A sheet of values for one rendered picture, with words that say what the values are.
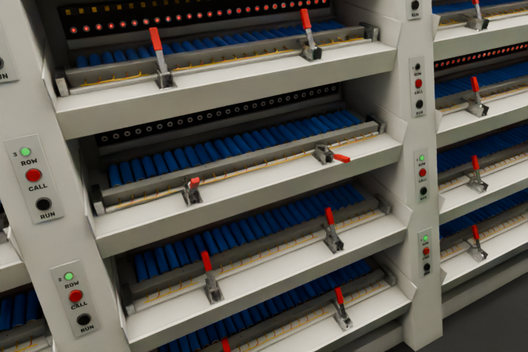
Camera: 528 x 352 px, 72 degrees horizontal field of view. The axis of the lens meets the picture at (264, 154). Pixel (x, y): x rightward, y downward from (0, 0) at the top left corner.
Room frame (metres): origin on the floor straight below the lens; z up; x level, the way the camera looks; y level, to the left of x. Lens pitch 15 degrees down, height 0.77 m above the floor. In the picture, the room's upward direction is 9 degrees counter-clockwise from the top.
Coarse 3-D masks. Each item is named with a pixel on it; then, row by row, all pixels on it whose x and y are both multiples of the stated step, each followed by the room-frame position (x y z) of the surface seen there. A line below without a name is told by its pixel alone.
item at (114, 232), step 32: (352, 96) 0.87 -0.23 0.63; (192, 128) 0.74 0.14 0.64; (384, 128) 0.77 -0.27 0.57; (352, 160) 0.68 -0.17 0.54; (384, 160) 0.72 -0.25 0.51; (96, 192) 0.57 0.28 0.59; (160, 192) 0.60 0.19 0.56; (224, 192) 0.60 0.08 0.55; (256, 192) 0.61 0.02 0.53; (288, 192) 0.64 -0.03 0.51; (96, 224) 0.54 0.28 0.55; (128, 224) 0.53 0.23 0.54; (160, 224) 0.54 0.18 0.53; (192, 224) 0.57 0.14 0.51
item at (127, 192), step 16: (352, 128) 0.74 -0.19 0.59; (368, 128) 0.75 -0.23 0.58; (288, 144) 0.69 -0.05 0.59; (304, 144) 0.69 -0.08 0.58; (224, 160) 0.65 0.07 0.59; (240, 160) 0.65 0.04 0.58; (256, 160) 0.66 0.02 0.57; (272, 160) 0.68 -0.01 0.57; (160, 176) 0.61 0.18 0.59; (176, 176) 0.61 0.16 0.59; (192, 176) 0.62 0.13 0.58; (208, 176) 0.63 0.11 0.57; (112, 192) 0.57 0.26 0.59; (128, 192) 0.58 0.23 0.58; (144, 192) 0.59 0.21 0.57
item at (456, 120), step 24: (504, 48) 1.08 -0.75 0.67; (456, 72) 1.01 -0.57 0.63; (480, 72) 1.03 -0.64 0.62; (504, 72) 1.02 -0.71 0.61; (456, 96) 0.87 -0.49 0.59; (480, 96) 0.91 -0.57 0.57; (504, 96) 0.91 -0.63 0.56; (456, 120) 0.81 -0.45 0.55; (480, 120) 0.81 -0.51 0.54; (504, 120) 0.86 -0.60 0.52
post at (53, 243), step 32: (0, 0) 0.50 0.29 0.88; (32, 0) 0.65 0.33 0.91; (32, 32) 0.54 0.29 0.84; (32, 64) 0.50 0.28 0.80; (0, 96) 0.49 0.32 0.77; (32, 96) 0.50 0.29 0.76; (0, 128) 0.48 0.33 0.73; (32, 128) 0.49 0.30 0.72; (0, 160) 0.48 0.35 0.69; (64, 160) 0.50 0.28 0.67; (0, 192) 0.47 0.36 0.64; (64, 192) 0.50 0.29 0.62; (32, 224) 0.48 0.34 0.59; (64, 224) 0.49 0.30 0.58; (32, 256) 0.48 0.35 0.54; (64, 256) 0.49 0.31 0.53; (96, 256) 0.50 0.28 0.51; (96, 288) 0.50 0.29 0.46; (64, 320) 0.48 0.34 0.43
